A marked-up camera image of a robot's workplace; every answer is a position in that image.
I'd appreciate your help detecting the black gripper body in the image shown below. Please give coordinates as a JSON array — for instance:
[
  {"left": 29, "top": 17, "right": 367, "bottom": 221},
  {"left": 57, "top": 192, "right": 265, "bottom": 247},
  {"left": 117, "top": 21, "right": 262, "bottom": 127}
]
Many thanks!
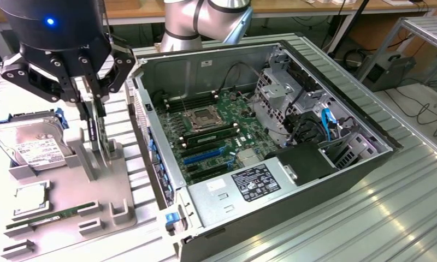
[{"left": 0, "top": 0, "right": 113, "bottom": 59}]

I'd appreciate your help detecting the graphics card with metal bracket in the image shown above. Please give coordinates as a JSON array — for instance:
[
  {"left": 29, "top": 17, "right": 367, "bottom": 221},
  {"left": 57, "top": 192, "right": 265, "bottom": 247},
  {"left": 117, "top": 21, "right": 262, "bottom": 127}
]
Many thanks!
[{"left": 73, "top": 75, "right": 113, "bottom": 162}]

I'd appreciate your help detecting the silver hard disk drive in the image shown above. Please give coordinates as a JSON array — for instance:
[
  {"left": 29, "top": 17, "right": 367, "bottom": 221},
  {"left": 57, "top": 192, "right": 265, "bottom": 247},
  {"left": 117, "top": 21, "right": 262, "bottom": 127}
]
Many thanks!
[{"left": 0, "top": 116, "right": 69, "bottom": 172}]

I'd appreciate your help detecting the CPU socket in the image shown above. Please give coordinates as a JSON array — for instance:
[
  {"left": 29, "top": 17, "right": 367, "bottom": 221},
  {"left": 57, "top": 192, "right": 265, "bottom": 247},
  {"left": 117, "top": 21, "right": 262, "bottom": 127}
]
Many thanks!
[{"left": 181, "top": 108, "right": 223, "bottom": 134}]

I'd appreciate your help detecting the dark RAM stick with label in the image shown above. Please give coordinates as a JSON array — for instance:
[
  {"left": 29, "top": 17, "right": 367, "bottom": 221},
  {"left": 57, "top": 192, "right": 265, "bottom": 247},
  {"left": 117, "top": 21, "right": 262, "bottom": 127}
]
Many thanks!
[{"left": 183, "top": 128, "right": 239, "bottom": 146}]

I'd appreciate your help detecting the blue expansion slot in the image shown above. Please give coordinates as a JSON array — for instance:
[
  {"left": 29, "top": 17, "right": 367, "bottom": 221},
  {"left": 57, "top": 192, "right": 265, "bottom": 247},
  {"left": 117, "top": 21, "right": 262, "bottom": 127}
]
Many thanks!
[{"left": 181, "top": 148, "right": 223, "bottom": 166}]

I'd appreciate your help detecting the grey plastic parts rack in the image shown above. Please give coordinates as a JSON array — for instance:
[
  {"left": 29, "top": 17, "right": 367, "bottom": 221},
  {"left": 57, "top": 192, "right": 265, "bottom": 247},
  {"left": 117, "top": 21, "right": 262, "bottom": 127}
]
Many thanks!
[{"left": 0, "top": 127, "right": 138, "bottom": 260}]

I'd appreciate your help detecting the silver CPU chip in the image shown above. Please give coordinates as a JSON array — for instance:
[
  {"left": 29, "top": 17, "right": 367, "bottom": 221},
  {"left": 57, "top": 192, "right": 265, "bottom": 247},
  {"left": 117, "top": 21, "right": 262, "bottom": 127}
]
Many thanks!
[{"left": 13, "top": 187, "right": 47, "bottom": 213}]

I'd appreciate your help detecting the green motherboard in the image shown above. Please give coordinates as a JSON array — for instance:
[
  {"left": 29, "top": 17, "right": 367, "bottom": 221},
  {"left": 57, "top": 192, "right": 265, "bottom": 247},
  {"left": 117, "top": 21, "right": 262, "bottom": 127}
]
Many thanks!
[{"left": 154, "top": 90, "right": 282, "bottom": 187}]

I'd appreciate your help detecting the silver metal disk bay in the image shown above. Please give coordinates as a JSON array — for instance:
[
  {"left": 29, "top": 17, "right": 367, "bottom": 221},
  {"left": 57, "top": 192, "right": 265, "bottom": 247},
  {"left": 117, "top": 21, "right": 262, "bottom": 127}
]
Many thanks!
[{"left": 254, "top": 68, "right": 303, "bottom": 129}]

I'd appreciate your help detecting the silver chipset heatsink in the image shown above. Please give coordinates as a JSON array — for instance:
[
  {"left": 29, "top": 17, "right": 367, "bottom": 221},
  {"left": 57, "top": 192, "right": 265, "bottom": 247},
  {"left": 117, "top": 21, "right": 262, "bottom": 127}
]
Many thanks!
[{"left": 235, "top": 149, "right": 262, "bottom": 168}]

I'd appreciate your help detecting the green RAM stick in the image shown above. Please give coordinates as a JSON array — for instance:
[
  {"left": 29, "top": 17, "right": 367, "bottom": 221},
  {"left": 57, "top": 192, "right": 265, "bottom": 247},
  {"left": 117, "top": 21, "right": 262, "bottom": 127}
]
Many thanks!
[{"left": 5, "top": 203, "right": 95, "bottom": 229}]

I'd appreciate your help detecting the silver power supply unit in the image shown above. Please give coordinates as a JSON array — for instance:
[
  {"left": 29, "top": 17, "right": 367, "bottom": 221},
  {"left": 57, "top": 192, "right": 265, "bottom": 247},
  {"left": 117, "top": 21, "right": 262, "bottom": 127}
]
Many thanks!
[{"left": 185, "top": 156, "right": 302, "bottom": 229}]

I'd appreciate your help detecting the black plastic shroud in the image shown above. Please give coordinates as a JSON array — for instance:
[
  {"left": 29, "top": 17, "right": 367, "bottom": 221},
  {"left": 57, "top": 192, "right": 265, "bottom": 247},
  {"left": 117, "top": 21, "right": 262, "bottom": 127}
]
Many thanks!
[{"left": 263, "top": 143, "right": 339, "bottom": 187}]

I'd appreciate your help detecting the open black PC case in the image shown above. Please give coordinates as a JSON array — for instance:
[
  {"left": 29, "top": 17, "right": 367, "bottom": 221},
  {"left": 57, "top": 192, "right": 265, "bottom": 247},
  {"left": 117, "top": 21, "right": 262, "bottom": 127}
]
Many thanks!
[{"left": 122, "top": 39, "right": 403, "bottom": 262}]

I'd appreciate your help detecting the grey and black equipment box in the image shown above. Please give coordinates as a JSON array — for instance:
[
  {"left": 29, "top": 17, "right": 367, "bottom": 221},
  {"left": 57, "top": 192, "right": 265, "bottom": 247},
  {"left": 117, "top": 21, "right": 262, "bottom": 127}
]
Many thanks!
[{"left": 359, "top": 50, "right": 418, "bottom": 93}]

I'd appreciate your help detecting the black looped wire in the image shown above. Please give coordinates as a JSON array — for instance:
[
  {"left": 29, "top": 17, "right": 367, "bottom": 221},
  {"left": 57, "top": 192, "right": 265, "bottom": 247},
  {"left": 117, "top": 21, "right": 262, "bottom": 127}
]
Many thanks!
[{"left": 217, "top": 62, "right": 261, "bottom": 92}]

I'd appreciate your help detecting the black wire bundle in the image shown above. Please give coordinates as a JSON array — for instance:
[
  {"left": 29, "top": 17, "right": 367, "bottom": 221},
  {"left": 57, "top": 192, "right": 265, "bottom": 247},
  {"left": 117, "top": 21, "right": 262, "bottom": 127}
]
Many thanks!
[{"left": 283, "top": 111, "right": 325, "bottom": 146}]

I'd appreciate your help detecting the blue SATA wire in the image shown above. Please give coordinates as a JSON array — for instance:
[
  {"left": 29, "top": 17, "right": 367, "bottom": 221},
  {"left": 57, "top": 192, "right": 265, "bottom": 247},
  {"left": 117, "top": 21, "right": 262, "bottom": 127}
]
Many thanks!
[{"left": 322, "top": 107, "right": 338, "bottom": 142}]

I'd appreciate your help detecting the wooden desk with white frame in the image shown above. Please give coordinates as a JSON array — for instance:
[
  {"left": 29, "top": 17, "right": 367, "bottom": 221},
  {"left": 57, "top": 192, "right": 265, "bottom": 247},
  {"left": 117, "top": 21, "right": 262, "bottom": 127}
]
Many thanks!
[{"left": 0, "top": 0, "right": 437, "bottom": 62}]

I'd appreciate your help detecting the aluminium slat frame table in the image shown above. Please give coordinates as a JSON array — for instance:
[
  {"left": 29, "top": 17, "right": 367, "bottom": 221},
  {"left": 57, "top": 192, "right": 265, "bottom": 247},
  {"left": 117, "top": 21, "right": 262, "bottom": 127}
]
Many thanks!
[{"left": 355, "top": 16, "right": 437, "bottom": 82}]

